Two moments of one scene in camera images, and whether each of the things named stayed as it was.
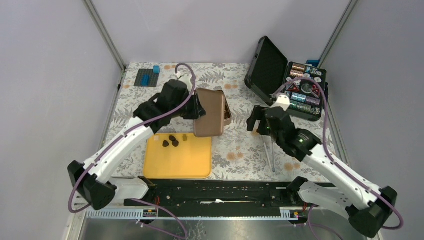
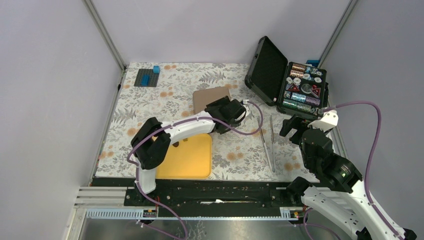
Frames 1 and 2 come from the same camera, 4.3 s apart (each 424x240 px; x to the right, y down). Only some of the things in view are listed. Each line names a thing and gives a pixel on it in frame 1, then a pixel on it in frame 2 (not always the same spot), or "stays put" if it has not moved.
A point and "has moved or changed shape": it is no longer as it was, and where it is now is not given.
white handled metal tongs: [273, 169] stays put
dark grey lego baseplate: [153, 77] stays put
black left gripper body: [189, 111] to [221, 103]
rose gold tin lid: [211, 124] has moved or changed shape
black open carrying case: [303, 87] stays put
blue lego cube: [156, 69] stays put
